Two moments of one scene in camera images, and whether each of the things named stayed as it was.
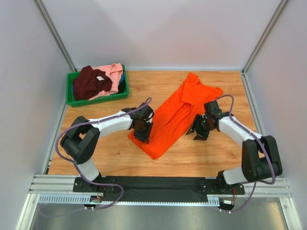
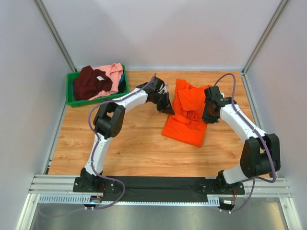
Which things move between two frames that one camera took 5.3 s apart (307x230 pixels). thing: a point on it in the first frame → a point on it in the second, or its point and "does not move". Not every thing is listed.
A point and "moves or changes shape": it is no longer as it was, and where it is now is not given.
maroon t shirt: (89, 82) does not move
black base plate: (157, 187) does not move
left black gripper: (143, 133) → (162, 102)
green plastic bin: (71, 102) does not move
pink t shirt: (114, 72) does not move
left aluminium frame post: (41, 8) does not move
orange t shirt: (174, 117) moves or changes shape
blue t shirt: (122, 81) does not move
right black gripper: (199, 127) → (207, 115)
